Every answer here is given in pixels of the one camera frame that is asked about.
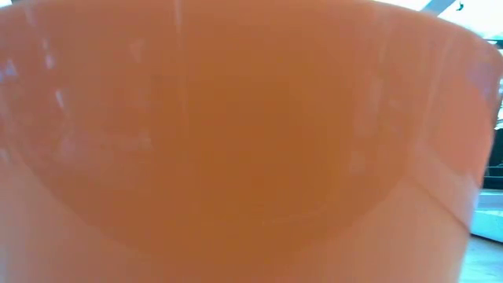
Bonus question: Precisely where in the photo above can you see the black partition wall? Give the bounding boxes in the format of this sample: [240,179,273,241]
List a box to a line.
[489,129,503,178]

